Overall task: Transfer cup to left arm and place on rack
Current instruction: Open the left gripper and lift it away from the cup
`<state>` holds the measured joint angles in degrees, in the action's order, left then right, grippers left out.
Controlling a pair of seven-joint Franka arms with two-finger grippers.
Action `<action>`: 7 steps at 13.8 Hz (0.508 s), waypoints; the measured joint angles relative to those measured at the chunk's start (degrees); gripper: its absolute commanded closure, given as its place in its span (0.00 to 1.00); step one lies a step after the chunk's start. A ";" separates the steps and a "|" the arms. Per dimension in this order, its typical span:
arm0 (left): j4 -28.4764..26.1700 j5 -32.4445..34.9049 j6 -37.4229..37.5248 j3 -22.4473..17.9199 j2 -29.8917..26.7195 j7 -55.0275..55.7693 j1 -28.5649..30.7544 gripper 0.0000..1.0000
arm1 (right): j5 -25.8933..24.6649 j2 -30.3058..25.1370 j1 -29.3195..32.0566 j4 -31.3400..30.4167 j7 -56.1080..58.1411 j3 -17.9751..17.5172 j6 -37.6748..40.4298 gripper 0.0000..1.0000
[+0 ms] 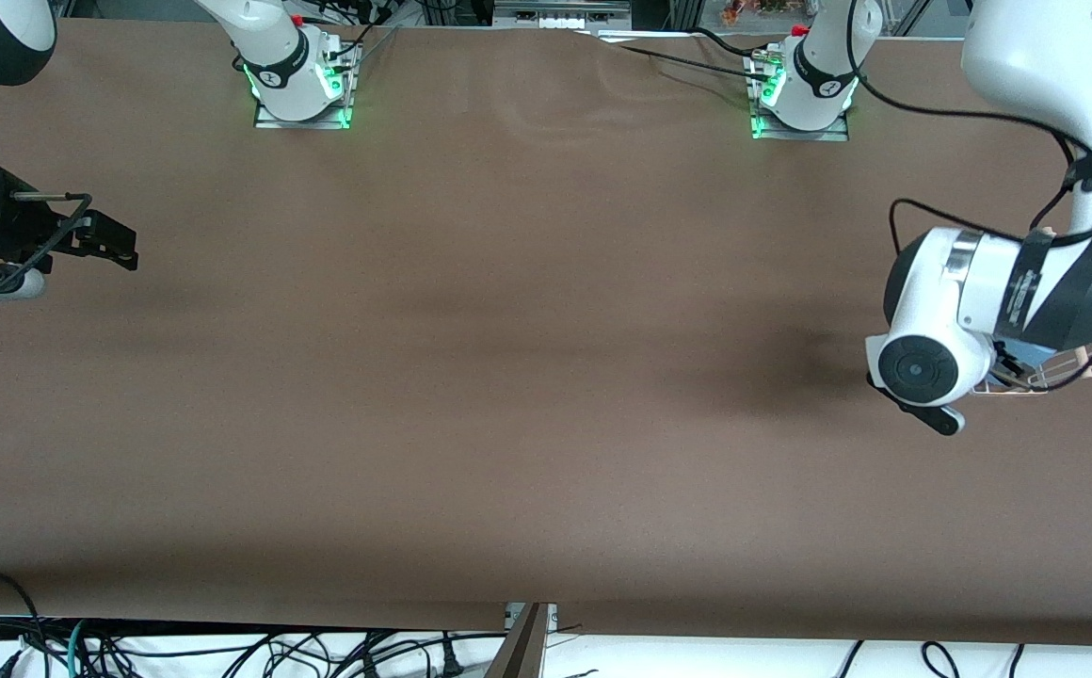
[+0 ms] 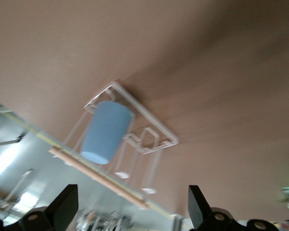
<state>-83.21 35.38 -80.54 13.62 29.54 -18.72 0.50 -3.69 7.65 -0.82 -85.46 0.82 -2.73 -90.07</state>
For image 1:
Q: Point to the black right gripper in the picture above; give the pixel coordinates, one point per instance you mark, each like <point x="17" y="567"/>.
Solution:
<point x="26" y="235"/>

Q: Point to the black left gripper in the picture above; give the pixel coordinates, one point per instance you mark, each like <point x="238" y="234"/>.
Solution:
<point x="1011" y="363"/>

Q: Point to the light blue plastic cup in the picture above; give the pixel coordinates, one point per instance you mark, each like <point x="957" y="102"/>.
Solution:
<point x="1045" y="355"/>

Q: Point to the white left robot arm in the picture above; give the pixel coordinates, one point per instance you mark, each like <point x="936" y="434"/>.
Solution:
<point x="1035" y="56"/>

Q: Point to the orange packaged items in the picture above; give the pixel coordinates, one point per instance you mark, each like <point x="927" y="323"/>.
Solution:
<point x="753" y="9"/>

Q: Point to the brown table cover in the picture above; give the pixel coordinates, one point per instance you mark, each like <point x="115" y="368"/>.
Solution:
<point x="546" y="377"/>

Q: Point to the brown wooden plank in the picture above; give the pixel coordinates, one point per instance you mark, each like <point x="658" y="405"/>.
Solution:
<point x="522" y="654"/>

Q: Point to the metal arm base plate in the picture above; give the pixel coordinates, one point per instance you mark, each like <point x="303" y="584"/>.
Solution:
<point x="301" y="123"/>
<point x="805" y="135"/>

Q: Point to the small metal bracket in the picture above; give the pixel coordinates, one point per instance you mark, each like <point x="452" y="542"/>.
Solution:
<point x="512" y="614"/>

